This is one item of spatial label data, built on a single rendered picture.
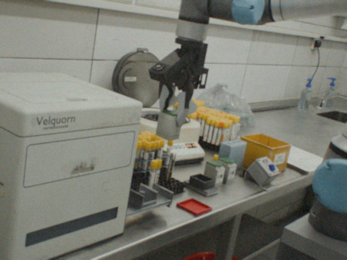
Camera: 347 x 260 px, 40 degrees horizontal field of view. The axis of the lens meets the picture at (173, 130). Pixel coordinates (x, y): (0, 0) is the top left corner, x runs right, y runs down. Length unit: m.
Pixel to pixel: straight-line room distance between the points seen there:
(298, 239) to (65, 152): 0.59
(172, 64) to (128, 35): 0.70
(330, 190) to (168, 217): 0.39
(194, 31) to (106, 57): 0.67
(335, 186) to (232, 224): 0.49
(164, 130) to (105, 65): 0.63
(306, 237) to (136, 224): 0.39
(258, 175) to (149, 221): 0.48
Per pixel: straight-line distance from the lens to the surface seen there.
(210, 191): 1.34
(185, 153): 1.55
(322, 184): 1.02
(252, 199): 1.42
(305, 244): 1.16
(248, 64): 2.52
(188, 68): 1.14
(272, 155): 1.60
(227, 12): 1.09
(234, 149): 1.53
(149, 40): 1.88
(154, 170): 1.20
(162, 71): 1.08
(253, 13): 1.08
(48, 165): 0.84
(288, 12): 1.18
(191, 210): 1.22
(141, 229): 1.10
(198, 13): 1.13
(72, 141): 0.86
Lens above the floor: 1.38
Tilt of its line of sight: 15 degrees down
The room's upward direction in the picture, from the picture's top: 10 degrees clockwise
